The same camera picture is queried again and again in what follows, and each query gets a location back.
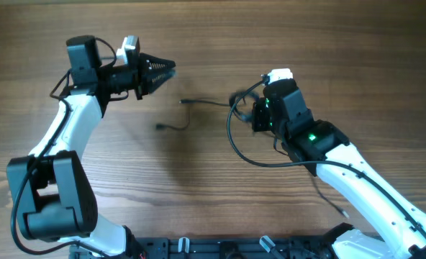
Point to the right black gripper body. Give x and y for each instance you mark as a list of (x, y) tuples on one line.
[(257, 117)]

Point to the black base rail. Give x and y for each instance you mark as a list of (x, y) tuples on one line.
[(192, 248)]

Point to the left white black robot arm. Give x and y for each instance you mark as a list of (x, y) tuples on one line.
[(52, 198)]

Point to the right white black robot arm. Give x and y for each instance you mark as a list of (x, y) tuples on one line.
[(328, 154)]

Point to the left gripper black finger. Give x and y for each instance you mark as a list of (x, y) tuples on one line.
[(153, 63), (158, 79)]

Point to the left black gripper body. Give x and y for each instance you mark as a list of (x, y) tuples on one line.
[(141, 83)]

